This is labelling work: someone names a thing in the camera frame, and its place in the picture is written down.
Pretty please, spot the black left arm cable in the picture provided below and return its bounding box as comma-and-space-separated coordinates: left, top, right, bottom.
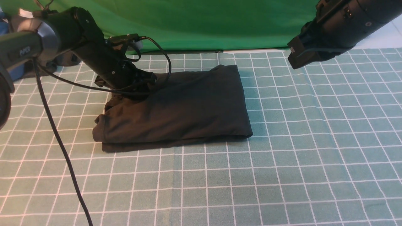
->
31, 36, 172, 226

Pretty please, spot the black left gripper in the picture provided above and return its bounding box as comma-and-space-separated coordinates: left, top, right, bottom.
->
72, 38, 157, 99

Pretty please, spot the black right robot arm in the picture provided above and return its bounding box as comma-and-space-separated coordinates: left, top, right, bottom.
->
288, 0, 402, 69

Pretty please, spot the blue garment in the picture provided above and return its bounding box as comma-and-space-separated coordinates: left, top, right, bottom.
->
0, 9, 9, 36

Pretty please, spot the crumpled dark gray shirt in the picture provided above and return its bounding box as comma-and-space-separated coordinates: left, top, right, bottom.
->
19, 52, 82, 77

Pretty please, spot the green backdrop cloth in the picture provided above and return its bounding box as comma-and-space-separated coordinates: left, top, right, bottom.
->
0, 0, 321, 55

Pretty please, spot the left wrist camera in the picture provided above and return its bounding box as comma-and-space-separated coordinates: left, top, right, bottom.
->
105, 34, 143, 62

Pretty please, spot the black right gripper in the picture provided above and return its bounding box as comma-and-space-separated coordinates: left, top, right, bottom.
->
288, 0, 370, 69

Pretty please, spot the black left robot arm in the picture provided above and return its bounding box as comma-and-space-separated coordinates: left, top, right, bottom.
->
0, 7, 157, 127

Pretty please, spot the dark gray long-sleeve top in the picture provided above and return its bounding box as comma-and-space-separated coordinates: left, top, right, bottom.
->
92, 65, 253, 153

